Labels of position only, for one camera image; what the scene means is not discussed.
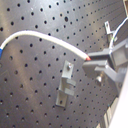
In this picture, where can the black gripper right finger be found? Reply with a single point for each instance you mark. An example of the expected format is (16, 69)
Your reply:
(116, 56)

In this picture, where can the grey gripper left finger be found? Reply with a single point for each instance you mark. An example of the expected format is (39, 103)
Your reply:
(105, 75)

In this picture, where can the black perforated breadboard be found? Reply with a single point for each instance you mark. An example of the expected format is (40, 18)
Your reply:
(31, 68)

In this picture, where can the grey metal cable clip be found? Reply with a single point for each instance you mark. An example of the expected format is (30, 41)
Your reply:
(65, 83)

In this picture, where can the far metal cable clip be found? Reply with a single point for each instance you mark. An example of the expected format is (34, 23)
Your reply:
(108, 30)

